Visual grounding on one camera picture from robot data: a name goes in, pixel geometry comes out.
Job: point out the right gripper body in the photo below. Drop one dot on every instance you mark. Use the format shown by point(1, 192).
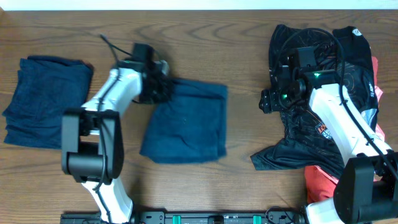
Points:
point(290, 89)

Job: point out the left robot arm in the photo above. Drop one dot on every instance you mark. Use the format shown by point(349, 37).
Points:
point(92, 142)

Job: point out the folded dark blue garment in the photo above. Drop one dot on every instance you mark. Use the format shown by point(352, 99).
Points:
point(46, 87)

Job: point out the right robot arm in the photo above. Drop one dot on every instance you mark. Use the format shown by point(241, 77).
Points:
point(367, 189)

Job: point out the dark blue garment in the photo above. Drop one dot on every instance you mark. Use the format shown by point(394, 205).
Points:
point(189, 128)
point(46, 87)

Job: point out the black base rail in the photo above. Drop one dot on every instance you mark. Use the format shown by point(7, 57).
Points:
point(277, 216)

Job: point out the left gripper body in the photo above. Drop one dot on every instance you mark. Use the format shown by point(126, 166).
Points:
point(154, 90)

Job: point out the black orange patterned jersey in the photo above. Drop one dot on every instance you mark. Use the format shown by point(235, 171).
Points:
point(307, 141)

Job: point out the red orange garment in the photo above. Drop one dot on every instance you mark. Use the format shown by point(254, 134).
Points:
point(321, 185)

